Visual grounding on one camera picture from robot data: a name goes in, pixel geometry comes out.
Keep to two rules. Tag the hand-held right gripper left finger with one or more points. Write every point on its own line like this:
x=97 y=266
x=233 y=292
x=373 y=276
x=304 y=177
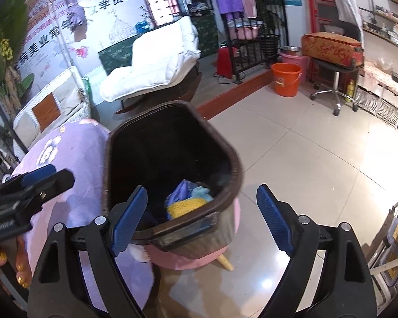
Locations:
x=129 y=220

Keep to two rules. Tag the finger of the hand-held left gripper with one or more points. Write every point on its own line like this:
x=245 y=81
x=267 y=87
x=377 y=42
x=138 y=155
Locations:
x=39 y=174
x=58 y=182

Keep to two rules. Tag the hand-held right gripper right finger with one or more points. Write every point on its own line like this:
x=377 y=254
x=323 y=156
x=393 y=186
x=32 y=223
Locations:
x=273 y=220

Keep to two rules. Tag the dark brown trash bin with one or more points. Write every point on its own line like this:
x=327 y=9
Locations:
x=159 y=145

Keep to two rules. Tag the person's left hand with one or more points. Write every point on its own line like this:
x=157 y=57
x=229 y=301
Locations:
x=21 y=261

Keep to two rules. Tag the purple floral tablecloth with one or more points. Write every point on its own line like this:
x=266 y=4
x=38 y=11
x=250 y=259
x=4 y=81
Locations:
x=76 y=159

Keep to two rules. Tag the yellow foam fruit net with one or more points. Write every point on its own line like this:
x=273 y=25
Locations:
x=185 y=207

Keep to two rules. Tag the orange seat cushion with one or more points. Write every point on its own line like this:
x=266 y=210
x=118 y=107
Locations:
x=46 y=112

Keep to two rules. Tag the pink round stool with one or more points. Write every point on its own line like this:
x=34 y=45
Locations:
x=185 y=258

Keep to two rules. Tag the white wicker bench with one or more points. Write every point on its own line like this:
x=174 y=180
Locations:
x=63 y=106

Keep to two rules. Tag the green bottle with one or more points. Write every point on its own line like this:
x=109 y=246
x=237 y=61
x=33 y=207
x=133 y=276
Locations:
x=87 y=91

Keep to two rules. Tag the artificial plant decoration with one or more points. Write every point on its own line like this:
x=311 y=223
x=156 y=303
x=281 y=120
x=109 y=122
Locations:
x=6 y=66

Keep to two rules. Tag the orange plastic bucket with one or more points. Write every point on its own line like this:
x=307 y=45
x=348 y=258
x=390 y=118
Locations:
x=286 y=79

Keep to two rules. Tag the chrome swivel stool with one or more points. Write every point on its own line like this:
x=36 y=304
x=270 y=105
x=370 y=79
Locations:
x=335 y=86

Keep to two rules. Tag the white cushioned rocking chair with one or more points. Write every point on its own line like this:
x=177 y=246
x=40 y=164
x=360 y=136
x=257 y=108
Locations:
x=152 y=66

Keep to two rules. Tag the yellow bottle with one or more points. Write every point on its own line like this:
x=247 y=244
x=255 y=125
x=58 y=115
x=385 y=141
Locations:
x=350 y=91

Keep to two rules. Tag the white wicker basket shelf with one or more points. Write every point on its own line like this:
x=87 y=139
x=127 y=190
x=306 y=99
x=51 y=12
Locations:
x=384 y=109

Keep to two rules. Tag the pink plastic bucket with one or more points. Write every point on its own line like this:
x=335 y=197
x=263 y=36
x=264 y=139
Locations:
x=301 y=64

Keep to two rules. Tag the red bag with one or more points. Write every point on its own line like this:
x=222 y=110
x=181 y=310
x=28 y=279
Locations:
x=226 y=63

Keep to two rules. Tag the metal basin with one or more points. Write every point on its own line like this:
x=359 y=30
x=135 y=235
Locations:
x=290 y=51

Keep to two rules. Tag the purple hanging cloth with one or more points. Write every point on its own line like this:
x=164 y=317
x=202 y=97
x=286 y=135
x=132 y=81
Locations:
x=71 y=3

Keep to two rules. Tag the black metal rack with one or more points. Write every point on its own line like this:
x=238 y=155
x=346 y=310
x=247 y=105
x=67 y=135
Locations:
x=272 y=39

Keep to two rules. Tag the lace cloth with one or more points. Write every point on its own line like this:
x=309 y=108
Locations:
x=384 y=76

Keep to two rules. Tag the pink basin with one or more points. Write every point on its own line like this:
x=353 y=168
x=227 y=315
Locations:
x=247 y=31

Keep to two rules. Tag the green patterned counter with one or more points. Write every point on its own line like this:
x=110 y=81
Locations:
x=205 y=33

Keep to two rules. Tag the black glass tank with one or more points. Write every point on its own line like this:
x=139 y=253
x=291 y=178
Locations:
x=197 y=5

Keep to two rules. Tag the wall poster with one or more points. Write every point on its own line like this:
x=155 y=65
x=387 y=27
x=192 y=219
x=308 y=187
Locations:
x=96 y=13

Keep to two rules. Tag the red door frame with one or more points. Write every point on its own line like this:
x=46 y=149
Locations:
x=315 y=6

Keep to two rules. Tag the wall shelf with jars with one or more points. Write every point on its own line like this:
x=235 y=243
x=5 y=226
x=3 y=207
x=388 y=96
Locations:
x=391 y=23

